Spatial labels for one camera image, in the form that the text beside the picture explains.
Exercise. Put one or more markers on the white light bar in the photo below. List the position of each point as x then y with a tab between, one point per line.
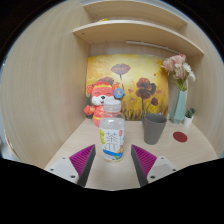
153	45

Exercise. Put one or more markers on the yellow poppy flower painting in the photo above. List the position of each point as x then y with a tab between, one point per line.
140	73

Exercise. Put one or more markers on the teal faceted vase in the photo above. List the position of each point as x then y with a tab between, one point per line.
178	108

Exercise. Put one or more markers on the small potted succulent plant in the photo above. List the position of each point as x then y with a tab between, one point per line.
189	116

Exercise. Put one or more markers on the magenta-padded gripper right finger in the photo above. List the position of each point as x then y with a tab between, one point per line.
145	160

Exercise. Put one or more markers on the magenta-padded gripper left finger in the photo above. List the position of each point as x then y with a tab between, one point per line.
81	160

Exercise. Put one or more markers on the clear plastic drink bottle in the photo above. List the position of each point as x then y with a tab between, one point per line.
112	133

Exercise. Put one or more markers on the pink and white flower bouquet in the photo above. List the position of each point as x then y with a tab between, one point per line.
178	68

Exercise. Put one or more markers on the light wooden shelf unit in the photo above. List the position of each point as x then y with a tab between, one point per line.
133	30

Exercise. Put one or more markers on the red plush toy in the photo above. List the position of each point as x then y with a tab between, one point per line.
97	100

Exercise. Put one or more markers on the flat round red coaster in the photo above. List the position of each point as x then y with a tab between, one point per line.
180	137

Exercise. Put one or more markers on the grey cup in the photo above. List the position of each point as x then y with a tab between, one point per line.
154	128

